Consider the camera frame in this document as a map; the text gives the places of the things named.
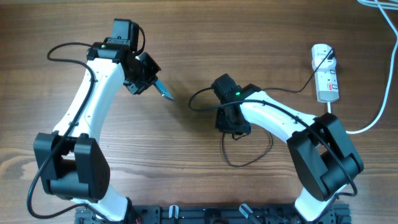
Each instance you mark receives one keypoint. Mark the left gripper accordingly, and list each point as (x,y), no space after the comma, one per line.
(152,70)

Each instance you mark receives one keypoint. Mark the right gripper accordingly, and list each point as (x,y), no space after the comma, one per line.
(221,125)

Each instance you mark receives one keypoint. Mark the teal screen smartphone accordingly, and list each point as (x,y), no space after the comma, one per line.
(163,90)

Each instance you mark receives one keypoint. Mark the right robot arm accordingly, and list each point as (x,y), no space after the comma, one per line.
(324,156)

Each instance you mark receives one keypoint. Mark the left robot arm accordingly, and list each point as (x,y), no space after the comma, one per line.
(70,161)

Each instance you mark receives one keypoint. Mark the white power strip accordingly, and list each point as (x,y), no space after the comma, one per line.
(324,66)

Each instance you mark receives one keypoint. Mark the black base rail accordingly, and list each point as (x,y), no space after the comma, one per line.
(271,213)

